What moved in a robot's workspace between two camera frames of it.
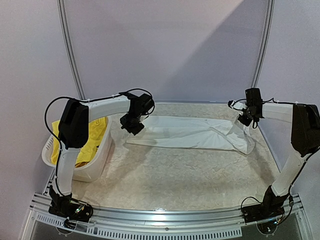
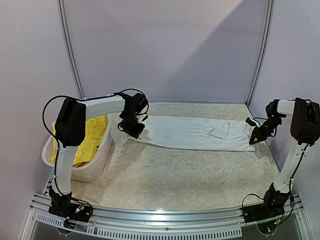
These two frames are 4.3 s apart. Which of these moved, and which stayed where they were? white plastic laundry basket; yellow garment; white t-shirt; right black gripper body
Moved: right black gripper body
Stayed: white plastic laundry basket; yellow garment; white t-shirt
